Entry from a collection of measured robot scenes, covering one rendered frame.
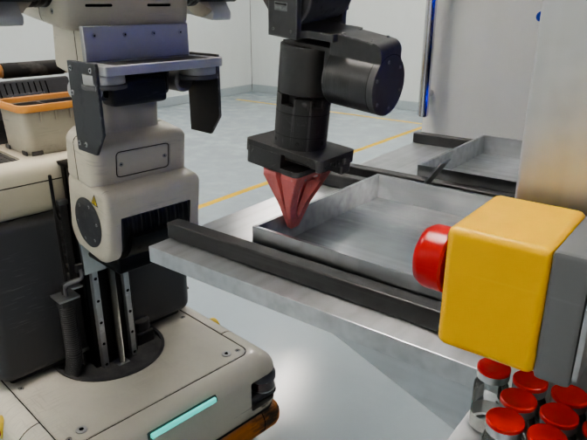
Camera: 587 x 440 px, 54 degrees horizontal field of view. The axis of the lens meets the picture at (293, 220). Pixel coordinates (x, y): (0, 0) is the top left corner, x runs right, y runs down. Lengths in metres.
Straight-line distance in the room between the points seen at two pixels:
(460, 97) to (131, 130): 0.77
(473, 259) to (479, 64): 1.17
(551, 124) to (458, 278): 0.12
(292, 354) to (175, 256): 1.44
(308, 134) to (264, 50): 7.24
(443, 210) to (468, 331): 0.46
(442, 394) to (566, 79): 0.35
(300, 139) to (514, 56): 0.91
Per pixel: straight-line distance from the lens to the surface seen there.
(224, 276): 0.60
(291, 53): 0.59
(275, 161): 0.62
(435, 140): 1.16
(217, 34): 7.53
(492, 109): 1.47
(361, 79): 0.54
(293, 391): 1.89
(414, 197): 0.80
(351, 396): 1.88
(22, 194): 1.40
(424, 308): 0.51
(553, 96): 0.38
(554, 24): 0.38
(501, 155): 1.11
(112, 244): 1.19
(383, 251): 0.65
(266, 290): 0.57
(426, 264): 0.35
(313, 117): 0.60
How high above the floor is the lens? 1.14
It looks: 21 degrees down
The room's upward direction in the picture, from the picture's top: straight up
